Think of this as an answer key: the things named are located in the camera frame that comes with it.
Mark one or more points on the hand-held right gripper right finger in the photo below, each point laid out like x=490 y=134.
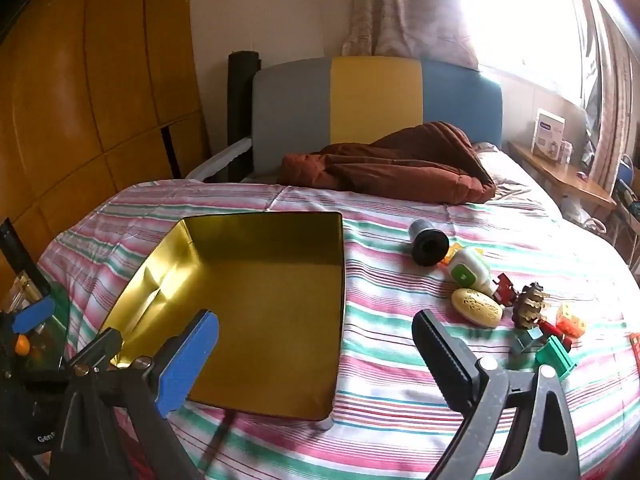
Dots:
x=445 y=355

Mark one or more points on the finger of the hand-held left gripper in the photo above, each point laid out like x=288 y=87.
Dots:
x=32 y=316

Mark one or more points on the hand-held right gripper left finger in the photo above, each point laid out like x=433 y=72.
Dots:
x=185 y=360

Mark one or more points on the cream oval soap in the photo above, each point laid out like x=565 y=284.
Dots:
x=475 y=306

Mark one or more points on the light blue plastic piece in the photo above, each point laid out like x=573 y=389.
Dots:
x=525 y=344

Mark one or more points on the red toy block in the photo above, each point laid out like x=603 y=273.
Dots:
x=506 y=290

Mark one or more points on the brown pine cone toy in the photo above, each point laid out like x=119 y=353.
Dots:
x=530 y=305

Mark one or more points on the gold tin box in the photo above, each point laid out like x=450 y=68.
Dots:
x=270 y=300

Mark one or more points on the red plastic cylinder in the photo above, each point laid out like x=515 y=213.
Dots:
x=550 y=330

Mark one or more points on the grey jar with black lid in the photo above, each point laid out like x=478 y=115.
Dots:
x=427 y=247

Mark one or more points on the green plastic spool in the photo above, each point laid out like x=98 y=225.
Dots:
x=555 y=357

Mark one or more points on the green plastic item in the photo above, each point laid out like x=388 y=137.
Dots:
x=60 y=320

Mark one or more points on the striped bed sheet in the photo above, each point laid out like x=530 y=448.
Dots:
x=400 y=410

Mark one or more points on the red toy piece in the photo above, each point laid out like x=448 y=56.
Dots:
x=635 y=355

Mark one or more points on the pale floral pillow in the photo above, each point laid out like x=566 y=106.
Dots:
x=505 y=170

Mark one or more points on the brown quilt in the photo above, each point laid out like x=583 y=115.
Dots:
x=400 y=162

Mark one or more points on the wooden side shelf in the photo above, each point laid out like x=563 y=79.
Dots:
x=560 y=177

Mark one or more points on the wooden wardrobe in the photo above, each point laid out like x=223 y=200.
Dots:
x=75 y=85

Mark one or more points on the small white bottle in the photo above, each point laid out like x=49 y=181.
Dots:
x=566 y=152

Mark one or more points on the black rolled mat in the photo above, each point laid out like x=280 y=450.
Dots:
x=240 y=110

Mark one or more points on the blue round item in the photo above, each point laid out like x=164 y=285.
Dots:
x=625 y=172

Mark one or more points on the grey yellow blue headboard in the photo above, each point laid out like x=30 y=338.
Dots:
x=370 y=100

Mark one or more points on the sheer window curtain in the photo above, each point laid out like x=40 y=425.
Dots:
x=610 y=85

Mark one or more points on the pale patterned curtain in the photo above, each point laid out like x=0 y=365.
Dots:
x=400 y=5

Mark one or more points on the white bed rail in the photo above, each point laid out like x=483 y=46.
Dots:
x=220 y=160

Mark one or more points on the white picture frame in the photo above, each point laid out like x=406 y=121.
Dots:
x=547 y=135

